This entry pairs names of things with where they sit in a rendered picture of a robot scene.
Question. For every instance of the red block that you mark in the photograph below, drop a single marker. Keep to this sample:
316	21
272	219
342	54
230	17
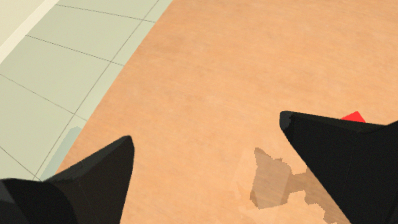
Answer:
355	117

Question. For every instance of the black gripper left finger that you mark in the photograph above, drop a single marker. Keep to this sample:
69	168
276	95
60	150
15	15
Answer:
92	191

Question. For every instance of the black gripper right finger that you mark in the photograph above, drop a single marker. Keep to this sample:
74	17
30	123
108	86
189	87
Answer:
356	162

